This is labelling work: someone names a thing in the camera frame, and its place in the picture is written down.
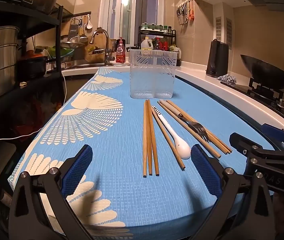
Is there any metal grater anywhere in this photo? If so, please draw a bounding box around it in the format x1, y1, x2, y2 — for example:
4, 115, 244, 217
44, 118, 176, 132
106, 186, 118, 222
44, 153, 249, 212
68, 19, 78, 42

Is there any white framed window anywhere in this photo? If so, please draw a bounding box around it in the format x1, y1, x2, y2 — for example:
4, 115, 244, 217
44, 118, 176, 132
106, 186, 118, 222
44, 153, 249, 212
104, 0, 166, 55

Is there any black metal shelf unit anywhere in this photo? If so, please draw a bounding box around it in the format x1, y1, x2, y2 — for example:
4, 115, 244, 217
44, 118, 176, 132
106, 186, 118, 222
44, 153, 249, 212
0, 0, 66, 135

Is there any metal bowl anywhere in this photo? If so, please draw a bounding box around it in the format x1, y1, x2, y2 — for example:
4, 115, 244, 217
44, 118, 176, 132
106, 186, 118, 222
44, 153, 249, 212
60, 40, 87, 49

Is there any black wok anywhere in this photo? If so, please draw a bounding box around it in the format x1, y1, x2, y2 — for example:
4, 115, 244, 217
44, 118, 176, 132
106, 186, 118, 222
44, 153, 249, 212
240, 54, 284, 90

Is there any green plastic basin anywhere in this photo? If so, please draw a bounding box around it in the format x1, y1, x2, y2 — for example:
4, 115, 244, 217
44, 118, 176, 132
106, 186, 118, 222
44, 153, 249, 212
49, 46, 75, 58

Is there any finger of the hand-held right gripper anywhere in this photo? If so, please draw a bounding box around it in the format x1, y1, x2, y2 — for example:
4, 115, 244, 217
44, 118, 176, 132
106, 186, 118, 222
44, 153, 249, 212
261, 123, 284, 153
229, 132, 284, 160

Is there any blue white patterned mat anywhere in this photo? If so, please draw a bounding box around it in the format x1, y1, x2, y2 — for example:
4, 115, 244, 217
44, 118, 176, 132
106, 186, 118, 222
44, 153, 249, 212
8, 66, 284, 237

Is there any steel kitchen faucet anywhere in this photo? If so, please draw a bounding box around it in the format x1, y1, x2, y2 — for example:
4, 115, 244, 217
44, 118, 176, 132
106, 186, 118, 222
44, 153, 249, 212
90, 29, 115, 66

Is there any white cable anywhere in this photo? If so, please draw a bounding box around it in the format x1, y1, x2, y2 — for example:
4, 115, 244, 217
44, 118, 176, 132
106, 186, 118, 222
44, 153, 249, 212
0, 47, 67, 142

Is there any white jug yellow label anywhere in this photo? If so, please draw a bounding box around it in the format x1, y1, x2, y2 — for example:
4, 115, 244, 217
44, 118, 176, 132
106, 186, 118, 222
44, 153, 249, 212
141, 37, 154, 50

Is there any row of spice jars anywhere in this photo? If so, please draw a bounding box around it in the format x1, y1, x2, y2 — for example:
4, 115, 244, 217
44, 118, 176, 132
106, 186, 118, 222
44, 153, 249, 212
140, 22, 175, 33

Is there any red dish soap pouch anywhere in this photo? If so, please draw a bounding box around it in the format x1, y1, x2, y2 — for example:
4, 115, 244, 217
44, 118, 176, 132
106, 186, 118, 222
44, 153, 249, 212
116, 38, 126, 63

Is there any black wire spice rack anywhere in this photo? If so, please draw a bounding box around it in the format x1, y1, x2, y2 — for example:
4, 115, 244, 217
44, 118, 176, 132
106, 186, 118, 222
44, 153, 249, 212
139, 26, 177, 53

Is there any clear plastic utensil holder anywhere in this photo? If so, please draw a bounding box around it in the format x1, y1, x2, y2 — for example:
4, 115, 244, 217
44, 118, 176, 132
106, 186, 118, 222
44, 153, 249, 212
128, 49, 177, 99

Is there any white ceramic spoon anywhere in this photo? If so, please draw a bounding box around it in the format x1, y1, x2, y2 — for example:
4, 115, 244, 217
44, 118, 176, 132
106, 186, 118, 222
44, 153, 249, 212
152, 105, 191, 160

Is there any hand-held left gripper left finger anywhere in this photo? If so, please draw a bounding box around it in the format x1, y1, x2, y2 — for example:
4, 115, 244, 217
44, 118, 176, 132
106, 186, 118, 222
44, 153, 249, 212
8, 144, 93, 240

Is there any brown ceramic jar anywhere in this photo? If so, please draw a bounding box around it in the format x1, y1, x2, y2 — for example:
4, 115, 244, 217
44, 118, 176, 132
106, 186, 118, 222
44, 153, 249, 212
34, 0, 58, 15

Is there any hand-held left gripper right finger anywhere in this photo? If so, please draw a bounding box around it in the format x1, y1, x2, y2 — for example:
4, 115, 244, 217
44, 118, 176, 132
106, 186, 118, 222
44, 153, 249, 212
191, 144, 276, 240

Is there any dark red cloth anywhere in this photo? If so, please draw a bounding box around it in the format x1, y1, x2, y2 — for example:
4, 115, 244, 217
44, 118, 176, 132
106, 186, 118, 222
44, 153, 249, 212
14, 97, 65, 140

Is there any metal fork beige handle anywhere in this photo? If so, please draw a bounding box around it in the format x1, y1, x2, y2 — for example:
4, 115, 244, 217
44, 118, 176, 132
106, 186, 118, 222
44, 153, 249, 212
162, 100, 210, 143

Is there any black electric kettle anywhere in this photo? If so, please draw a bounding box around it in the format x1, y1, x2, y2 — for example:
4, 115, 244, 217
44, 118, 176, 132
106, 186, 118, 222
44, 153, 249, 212
206, 39, 229, 78

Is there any black pot orange lid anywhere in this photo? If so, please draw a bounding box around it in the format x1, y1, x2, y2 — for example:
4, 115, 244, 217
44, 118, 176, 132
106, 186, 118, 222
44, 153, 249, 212
17, 51, 48, 79

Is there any grey checked dish rag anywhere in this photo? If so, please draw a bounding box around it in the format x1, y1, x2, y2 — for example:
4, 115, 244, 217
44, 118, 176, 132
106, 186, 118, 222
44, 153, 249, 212
217, 74, 237, 85

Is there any orange hanging tool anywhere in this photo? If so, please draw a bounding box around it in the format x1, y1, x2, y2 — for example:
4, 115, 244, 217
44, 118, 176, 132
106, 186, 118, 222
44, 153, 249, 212
188, 0, 196, 20

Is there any white wall vent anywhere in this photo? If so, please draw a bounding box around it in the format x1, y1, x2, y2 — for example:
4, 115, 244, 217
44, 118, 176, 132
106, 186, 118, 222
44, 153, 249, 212
216, 17, 222, 43
226, 17, 233, 47

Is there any steel kitchen sink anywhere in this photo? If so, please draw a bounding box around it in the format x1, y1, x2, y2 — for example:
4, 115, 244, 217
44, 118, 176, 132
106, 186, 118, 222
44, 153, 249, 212
64, 59, 132, 68

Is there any wooden cutting board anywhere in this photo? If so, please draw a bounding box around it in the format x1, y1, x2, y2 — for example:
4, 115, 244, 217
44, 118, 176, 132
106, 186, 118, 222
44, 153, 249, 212
85, 32, 112, 63

